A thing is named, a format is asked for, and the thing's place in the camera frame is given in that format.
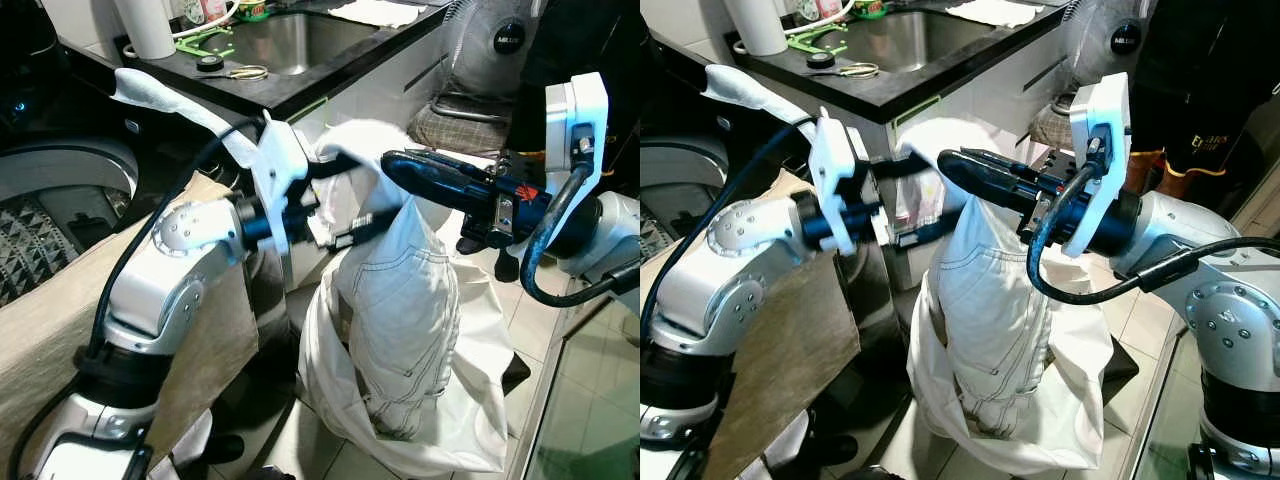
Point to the pale white sock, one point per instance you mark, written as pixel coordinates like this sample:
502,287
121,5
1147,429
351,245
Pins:
745,88
160,92

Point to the beige trousers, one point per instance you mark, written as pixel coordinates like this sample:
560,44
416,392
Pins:
400,310
990,310

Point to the stainless steel sink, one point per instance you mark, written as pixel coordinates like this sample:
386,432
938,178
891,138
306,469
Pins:
300,40
910,40

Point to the green plastic rack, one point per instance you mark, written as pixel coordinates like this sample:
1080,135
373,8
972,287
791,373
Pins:
205,42
815,40

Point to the green container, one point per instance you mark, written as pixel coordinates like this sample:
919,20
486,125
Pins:
255,9
868,8

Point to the tan cloth cover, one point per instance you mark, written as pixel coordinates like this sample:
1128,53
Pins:
790,360
50,340

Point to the white fabric laundry bag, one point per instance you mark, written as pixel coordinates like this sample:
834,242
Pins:
480,400
1080,400

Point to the white paper towel roll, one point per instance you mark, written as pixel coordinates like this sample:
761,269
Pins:
148,25
758,25

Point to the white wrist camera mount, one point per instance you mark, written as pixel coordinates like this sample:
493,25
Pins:
280,160
1105,120
590,110
835,160

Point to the chair with plaid cushion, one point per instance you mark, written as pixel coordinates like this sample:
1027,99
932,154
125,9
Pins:
450,125
1050,125

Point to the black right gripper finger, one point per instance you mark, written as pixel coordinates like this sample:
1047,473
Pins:
420,185
975,185
1000,165
450,165

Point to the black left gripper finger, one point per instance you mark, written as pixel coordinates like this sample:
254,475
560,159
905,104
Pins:
338,166
922,231
365,230
900,167

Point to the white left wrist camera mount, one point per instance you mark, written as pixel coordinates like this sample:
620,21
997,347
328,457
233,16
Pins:
835,160
280,160

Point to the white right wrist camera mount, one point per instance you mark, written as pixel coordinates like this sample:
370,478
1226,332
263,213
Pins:
590,110
1105,120

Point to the white cloth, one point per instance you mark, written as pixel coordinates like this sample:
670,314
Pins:
990,12
375,12

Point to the black kitchen counter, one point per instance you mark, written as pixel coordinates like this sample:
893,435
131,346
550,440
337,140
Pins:
900,95
300,90

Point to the green glass table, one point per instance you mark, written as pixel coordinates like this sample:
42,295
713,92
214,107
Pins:
590,400
1170,420

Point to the grey electric fan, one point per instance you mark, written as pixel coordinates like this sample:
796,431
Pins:
508,38
1125,38

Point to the white and red cup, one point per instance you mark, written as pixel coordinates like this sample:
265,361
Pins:
818,9
205,10

